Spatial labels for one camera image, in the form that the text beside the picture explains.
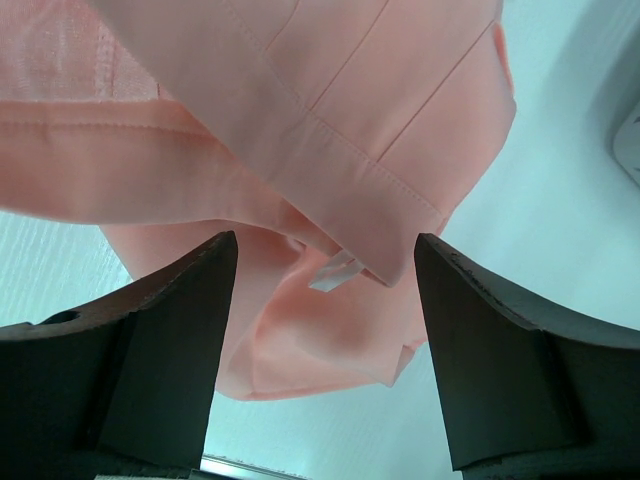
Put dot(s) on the pink skirt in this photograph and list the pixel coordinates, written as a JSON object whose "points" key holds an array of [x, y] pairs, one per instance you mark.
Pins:
{"points": [[328, 135]]}

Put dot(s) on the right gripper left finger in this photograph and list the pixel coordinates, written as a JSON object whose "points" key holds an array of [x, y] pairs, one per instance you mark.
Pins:
{"points": [[126, 381]]}

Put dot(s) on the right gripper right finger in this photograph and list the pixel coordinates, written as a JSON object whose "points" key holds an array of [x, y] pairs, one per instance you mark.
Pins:
{"points": [[525, 384]]}

